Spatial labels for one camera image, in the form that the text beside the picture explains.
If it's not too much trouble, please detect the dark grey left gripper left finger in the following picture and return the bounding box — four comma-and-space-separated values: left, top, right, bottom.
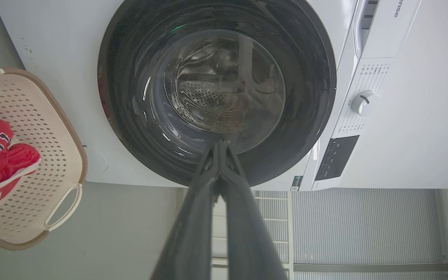
150, 141, 221, 280

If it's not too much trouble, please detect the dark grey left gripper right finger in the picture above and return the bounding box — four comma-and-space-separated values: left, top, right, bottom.
220, 141, 288, 280

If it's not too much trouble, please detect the black round glass washer door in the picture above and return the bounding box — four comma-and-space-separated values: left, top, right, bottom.
97, 0, 337, 187

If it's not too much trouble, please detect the white washing machine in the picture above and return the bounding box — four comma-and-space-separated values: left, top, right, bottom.
0, 0, 448, 192

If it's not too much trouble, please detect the white slatted panel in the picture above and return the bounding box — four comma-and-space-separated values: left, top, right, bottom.
212, 189, 448, 280

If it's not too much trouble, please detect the black control display panel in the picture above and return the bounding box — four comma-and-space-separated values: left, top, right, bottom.
315, 135, 360, 181

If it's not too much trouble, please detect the round white drain filter cover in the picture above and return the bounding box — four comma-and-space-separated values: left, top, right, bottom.
82, 145, 109, 173

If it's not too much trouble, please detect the steel perforated washer drum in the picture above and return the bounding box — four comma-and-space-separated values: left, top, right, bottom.
164, 37, 287, 135

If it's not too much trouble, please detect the cream perforated laundry basket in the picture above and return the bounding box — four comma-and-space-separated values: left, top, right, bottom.
0, 68, 88, 251

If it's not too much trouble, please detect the white control knob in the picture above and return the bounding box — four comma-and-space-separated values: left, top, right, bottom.
351, 90, 380, 117

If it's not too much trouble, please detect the white detergent drawer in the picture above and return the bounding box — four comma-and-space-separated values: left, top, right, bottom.
353, 0, 380, 59

